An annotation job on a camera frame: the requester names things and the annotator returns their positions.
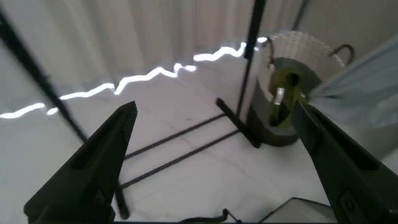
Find black clothes rack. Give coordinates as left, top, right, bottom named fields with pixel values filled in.
left=0, top=0, right=268, bottom=220

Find beige partition panel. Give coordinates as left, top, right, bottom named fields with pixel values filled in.
left=297, top=0, right=398, bottom=63

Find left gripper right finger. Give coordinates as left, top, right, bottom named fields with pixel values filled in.
left=291, top=102, right=398, bottom=223

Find white laundry basket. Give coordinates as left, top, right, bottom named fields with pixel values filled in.
left=247, top=30, right=355, bottom=147

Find black cable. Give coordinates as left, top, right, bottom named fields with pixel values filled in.
left=178, top=208, right=244, bottom=223

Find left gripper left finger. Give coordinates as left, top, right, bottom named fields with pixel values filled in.
left=23, top=101, right=138, bottom=223

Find green garment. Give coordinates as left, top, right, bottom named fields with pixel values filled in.
left=269, top=68, right=309, bottom=128

